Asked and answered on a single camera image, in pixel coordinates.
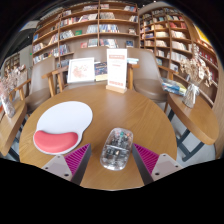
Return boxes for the wide wooden bookshelf unit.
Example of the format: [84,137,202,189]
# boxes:
[31,3,140,66]

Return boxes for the white sign on wooden base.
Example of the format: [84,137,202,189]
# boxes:
[105,48,129,94]

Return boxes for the white framed floral picture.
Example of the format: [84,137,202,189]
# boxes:
[66,57,96,84]

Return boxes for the glass vase with dried flowers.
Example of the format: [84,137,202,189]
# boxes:
[0,64,27,119]
[179,43,212,109]

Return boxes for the light blue books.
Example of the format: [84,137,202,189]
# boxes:
[126,57,140,65]

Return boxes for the transparent computer mouse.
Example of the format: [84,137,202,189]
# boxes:
[99,127,134,172]

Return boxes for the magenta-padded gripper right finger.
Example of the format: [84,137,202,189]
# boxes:
[131,143,184,186]

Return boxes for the distant wooden bookshelf unit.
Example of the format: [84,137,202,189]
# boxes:
[3,52,21,73]

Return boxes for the beige armchair with wooden arms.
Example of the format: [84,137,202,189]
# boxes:
[41,46,141,98]

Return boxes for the dark cover book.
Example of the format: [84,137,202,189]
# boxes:
[94,61,109,82]

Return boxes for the beige leather armchair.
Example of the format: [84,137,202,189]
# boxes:
[128,48,169,104]
[14,57,59,113]

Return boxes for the stack of colourful books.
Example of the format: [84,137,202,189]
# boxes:
[160,77,188,98]

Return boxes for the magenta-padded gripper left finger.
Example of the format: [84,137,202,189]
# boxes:
[40,143,92,186]

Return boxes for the white mouse pad, red wrist rest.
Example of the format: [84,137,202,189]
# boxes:
[32,100,94,156]

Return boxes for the white hanging ceiling sign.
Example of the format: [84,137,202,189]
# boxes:
[19,20,40,32]

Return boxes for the wooden side table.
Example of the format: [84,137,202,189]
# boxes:
[166,92,220,163]
[0,99,28,158]

